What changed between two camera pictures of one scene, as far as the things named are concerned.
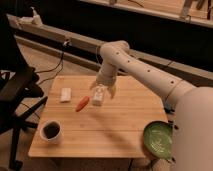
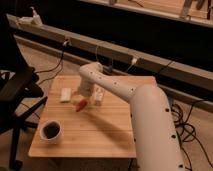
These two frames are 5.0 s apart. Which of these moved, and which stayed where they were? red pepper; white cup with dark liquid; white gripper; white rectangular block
Moved: white gripper
Stayed: white cup with dark liquid; white rectangular block; red pepper
